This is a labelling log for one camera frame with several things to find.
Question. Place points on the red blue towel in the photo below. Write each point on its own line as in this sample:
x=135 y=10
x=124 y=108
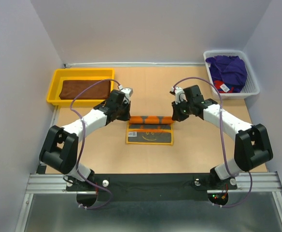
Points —
x=222 y=87

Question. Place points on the white plastic basket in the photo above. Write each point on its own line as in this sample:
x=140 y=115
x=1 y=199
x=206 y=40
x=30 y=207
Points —
x=251 y=87

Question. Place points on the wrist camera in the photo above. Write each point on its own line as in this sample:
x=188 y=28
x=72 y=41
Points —
x=179 y=94
x=127 y=91

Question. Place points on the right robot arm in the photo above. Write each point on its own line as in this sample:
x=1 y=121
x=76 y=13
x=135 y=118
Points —
x=252 y=144

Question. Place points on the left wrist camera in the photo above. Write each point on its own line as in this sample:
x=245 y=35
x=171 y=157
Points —
x=127 y=91

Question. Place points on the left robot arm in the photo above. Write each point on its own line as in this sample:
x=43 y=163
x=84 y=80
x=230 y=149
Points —
x=63 y=146

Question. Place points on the purple towel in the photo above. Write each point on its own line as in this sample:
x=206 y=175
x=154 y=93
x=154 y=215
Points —
x=229 y=69

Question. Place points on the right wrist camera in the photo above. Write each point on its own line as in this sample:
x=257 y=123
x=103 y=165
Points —
x=179 y=94

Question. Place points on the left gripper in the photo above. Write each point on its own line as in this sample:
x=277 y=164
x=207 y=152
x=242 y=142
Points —
x=126 y=117

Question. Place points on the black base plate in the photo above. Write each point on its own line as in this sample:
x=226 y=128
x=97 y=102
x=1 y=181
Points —
x=165 y=187

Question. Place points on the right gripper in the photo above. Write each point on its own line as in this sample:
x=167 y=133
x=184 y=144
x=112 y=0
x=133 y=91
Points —
x=177 y=115

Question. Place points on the orange towel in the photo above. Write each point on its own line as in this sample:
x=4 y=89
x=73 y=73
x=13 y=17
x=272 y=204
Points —
x=151 y=130

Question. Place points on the aluminium frame rail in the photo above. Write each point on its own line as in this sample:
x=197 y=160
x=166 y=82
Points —
x=54 y=183

